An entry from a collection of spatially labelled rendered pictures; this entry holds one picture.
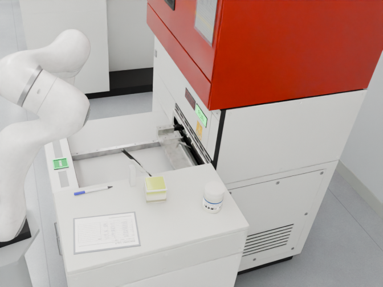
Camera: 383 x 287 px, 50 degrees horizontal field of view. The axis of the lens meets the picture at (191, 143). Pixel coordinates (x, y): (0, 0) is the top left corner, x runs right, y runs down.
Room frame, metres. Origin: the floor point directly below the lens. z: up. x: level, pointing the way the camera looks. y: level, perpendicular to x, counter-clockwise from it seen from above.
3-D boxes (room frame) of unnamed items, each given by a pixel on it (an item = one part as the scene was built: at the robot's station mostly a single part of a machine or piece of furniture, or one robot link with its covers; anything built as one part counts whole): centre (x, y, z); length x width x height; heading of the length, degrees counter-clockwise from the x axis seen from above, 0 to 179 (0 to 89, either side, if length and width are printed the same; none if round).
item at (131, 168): (1.12, 0.19, 1.03); 0.06 x 0.04 x 0.13; 115
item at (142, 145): (1.47, 0.30, 0.84); 0.50 x 0.02 x 0.03; 115
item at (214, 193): (1.04, -0.10, 1.01); 0.07 x 0.07 x 0.10
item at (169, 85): (1.65, 0.07, 1.02); 0.82 x 0.03 x 0.40; 25
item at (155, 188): (1.06, 0.11, 1.00); 0.07 x 0.07 x 0.07; 17
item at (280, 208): (1.80, -0.24, 0.41); 0.82 x 0.71 x 0.82; 25
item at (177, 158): (1.42, 0.07, 0.87); 0.36 x 0.08 x 0.03; 25
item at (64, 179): (1.29, 0.55, 0.89); 0.55 x 0.09 x 0.14; 25
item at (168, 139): (1.50, 0.10, 0.89); 0.08 x 0.03 x 0.03; 115
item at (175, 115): (1.49, 0.01, 0.89); 0.44 x 0.02 x 0.10; 25
